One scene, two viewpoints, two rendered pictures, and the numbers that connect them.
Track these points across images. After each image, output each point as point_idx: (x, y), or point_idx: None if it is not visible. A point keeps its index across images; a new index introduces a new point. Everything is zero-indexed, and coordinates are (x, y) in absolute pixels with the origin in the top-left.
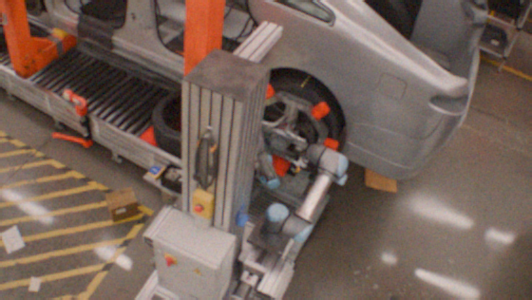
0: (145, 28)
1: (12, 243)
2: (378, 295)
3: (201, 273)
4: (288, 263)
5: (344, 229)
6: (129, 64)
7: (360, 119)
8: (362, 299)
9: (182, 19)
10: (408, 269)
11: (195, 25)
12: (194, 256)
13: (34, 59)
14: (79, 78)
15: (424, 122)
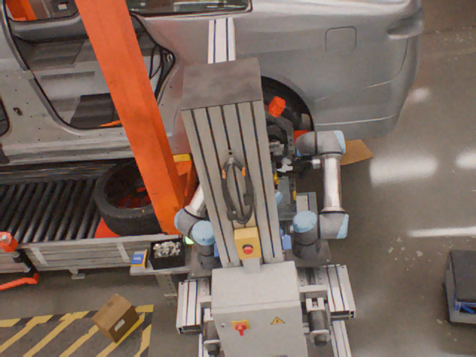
0: (40, 117)
1: None
2: (429, 261)
3: (282, 320)
4: (340, 268)
5: (349, 216)
6: (32, 172)
7: (320, 93)
8: (416, 273)
9: (68, 95)
10: (439, 219)
11: (117, 74)
12: (268, 305)
13: None
14: None
15: (390, 59)
